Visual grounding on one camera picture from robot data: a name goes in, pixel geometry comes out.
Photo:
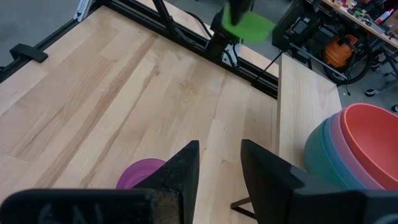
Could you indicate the white mounting bracket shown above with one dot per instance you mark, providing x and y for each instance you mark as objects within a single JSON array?
[{"x": 231, "y": 54}]

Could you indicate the small green bowl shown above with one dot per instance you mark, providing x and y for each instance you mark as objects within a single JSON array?
[{"x": 252, "y": 29}]

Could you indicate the black aluminium table frame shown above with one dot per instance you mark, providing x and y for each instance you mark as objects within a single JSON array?
[{"x": 258, "y": 82}]

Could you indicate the small purple bowl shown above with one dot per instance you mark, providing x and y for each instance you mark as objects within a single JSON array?
[{"x": 136, "y": 174}]

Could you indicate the large pink bowl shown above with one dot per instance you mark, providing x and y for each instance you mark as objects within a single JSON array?
[{"x": 342, "y": 146}]

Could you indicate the black equipment box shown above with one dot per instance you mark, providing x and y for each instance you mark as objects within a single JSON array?
[{"x": 292, "y": 28}]

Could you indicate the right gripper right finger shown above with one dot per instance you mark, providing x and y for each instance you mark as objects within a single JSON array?
[{"x": 273, "y": 186}]

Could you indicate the orange shop vacuum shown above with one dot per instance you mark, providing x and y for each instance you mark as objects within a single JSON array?
[{"x": 339, "y": 51}]

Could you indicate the large coral red bowl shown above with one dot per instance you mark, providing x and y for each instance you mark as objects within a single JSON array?
[{"x": 376, "y": 146}]

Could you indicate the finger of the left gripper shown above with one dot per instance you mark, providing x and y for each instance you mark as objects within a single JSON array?
[{"x": 241, "y": 12}]

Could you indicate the white bottle red cap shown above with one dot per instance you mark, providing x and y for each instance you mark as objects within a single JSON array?
[{"x": 385, "y": 16}]

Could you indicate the black table edge bracket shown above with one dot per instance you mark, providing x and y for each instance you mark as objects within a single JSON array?
[{"x": 28, "y": 53}]

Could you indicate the large teal bowl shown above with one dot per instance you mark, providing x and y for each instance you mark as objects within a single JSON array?
[{"x": 315, "y": 155}]

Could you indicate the cluttered wooden workbench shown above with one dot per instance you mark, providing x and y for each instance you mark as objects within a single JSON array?
[{"x": 360, "y": 18}]

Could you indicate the large blue bowl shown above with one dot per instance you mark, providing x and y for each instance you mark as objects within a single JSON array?
[{"x": 329, "y": 149}]

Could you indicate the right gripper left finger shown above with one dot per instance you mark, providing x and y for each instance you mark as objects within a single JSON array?
[{"x": 174, "y": 186}]

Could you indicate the silver aluminium profile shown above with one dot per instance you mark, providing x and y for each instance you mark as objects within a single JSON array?
[{"x": 83, "y": 9}]

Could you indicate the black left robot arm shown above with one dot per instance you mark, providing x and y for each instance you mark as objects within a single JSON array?
[{"x": 219, "y": 45}]

